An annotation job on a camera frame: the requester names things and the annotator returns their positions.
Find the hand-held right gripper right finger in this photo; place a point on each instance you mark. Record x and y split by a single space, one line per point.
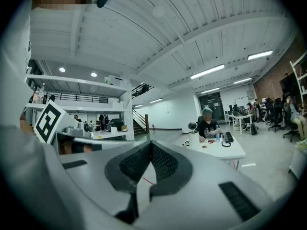
168 166

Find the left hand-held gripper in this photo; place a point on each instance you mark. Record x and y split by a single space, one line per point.
48 122

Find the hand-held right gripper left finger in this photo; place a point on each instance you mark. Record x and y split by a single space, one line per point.
129 166

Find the person's left forearm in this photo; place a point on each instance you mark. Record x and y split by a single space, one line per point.
25 127

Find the dark staircase with railing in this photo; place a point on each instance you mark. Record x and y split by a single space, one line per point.
138 127

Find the black mezzanine railing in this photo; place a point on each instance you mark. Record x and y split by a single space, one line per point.
76 97

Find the clear water bottle blue cap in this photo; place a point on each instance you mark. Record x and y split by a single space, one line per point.
217 135

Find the long ceiling tube light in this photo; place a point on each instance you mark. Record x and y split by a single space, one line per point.
207 71
242 81
156 100
260 54
210 90

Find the white metal shelf unit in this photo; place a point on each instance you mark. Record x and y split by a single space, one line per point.
79 81

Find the black desk telephone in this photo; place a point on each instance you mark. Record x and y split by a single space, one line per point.
228 136

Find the round ceiling downlight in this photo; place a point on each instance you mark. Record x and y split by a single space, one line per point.
93 74
62 69

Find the blue hair cap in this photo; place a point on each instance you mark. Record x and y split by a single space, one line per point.
207 110

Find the black double door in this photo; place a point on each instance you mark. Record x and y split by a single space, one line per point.
211 102

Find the clear plastic bottle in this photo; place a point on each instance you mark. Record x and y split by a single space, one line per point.
41 95

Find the white office desk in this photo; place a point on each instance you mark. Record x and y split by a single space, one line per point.
239 116

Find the dark backpack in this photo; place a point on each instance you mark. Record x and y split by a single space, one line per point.
253 129

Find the person's white t-shirt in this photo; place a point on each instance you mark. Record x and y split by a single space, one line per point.
16 164

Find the black office chair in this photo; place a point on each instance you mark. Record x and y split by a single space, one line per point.
275 115
289 128

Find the white low cabinet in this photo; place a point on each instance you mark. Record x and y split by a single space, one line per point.
298 162

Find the yellow paper sheet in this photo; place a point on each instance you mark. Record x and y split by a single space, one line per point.
302 144

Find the round white ceiling speaker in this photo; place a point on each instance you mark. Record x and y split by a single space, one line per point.
158 11

